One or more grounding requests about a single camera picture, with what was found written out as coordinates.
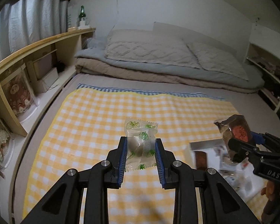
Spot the clear green print candy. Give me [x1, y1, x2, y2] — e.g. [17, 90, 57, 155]
[124, 118, 158, 172]

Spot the wooden bedside shelf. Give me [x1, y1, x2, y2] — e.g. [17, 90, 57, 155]
[0, 28, 95, 138]

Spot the white cardboard box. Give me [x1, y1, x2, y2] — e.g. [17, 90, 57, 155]
[189, 139, 265, 202]

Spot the white right shelf unit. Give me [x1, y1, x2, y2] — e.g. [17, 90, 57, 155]
[245, 22, 280, 119]

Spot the right quilted beige pillow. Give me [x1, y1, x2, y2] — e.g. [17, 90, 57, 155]
[187, 42, 248, 80]

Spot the right hand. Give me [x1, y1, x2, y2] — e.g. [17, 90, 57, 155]
[260, 181, 280, 223]

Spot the white storage box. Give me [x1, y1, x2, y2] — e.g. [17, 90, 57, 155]
[32, 54, 58, 94]

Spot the framed bear picture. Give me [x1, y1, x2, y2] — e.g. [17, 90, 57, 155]
[0, 68, 38, 121]

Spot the grey curtain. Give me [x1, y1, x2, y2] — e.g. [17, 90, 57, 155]
[0, 0, 68, 61]

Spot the dark mooncake packet red seal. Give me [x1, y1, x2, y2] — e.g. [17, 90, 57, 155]
[214, 114, 252, 164]

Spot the left quilted beige pillow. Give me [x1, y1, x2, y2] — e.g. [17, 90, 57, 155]
[105, 29, 201, 69]

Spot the brown chocolate bar packet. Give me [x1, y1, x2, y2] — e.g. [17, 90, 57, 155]
[195, 151, 207, 171]

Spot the green glass bottle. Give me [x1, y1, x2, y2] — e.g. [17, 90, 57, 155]
[78, 6, 86, 27]

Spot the yellow white checked cloth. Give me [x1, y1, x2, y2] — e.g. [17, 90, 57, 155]
[23, 88, 237, 223]

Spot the quilted beige pillow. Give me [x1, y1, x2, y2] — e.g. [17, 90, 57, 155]
[187, 42, 248, 80]
[105, 29, 201, 69]

